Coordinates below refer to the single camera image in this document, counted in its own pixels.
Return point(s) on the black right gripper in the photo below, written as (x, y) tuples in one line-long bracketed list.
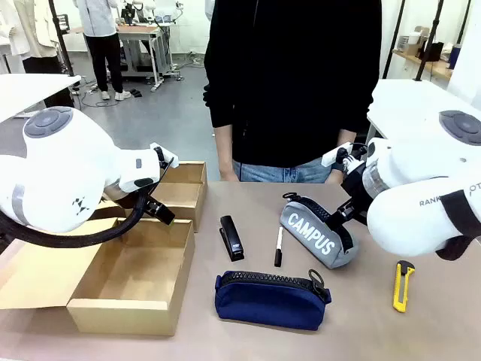
[(355, 184)]

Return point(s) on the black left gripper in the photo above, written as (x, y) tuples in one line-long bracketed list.
[(161, 214)]

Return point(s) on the small brown cardboard box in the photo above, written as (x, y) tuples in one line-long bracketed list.
[(184, 195)]

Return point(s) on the grey campus pencil case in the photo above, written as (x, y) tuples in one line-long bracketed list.
[(312, 237)]

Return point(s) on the black and white marker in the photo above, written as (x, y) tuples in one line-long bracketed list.
[(279, 244)]

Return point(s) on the black stapler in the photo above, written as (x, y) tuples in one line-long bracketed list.
[(232, 240)]

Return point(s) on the yellow utility knife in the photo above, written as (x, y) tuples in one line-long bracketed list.
[(403, 286)]

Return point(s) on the large brown cardboard box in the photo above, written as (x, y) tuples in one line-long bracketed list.
[(124, 316)]

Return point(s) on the blue campus pencil case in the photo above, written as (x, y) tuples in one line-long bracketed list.
[(270, 304)]

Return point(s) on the person's right forearm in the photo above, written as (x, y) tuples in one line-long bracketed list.
[(223, 146)]

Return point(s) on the person's left forearm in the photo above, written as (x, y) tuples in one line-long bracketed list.
[(345, 139)]

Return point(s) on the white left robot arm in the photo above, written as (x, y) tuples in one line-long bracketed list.
[(56, 169)]

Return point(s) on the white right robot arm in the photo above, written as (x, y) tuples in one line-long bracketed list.
[(406, 225)]

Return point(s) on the small open cardboard box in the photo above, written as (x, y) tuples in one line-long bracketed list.
[(415, 47)]

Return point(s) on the black box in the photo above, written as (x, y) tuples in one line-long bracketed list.
[(434, 52)]

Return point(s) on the person's left hand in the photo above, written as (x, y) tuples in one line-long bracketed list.
[(335, 177)]

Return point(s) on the person's right hand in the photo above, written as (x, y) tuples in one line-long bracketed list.
[(227, 175)]

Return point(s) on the person's blue jeans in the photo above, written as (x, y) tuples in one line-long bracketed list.
[(282, 173)]

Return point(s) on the white table with rounded edge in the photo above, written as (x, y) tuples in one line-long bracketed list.
[(409, 101)]

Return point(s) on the person's black sweater torso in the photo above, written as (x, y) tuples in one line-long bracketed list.
[(293, 75)]

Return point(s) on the grey workbench with wooden top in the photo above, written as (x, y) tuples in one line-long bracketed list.
[(143, 41)]

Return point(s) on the white table with legs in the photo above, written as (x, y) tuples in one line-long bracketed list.
[(30, 90)]

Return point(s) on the black tripod pole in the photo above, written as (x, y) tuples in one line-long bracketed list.
[(394, 37), (60, 37), (430, 37)]

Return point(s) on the person in white jacket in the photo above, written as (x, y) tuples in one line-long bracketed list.
[(101, 37)]

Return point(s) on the dark blue bottle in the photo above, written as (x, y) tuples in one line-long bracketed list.
[(454, 56)]

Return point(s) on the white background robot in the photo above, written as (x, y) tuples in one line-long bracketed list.
[(150, 9)]

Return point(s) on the person in cream coat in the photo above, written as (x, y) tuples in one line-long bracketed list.
[(30, 30)]

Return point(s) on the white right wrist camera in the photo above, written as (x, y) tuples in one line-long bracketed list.
[(332, 156)]

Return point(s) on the wooden wall shelf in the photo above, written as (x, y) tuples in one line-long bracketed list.
[(424, 64)]

